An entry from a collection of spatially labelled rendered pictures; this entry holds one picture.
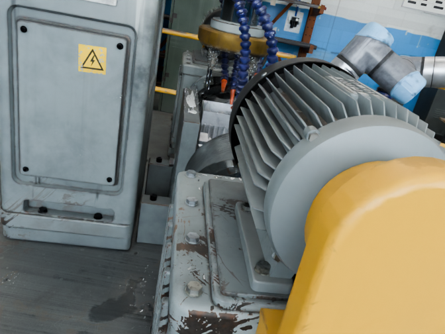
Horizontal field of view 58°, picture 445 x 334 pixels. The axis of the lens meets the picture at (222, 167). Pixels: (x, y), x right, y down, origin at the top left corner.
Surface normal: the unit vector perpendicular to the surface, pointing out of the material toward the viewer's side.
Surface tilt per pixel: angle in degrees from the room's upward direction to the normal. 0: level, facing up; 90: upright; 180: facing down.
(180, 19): 90
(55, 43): 90
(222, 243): 0
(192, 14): 90
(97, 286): 0
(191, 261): 0
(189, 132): 90
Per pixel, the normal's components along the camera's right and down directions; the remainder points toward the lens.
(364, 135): 0.00, 0.09
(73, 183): 0.08, 0.42
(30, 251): 0.18, -0.90
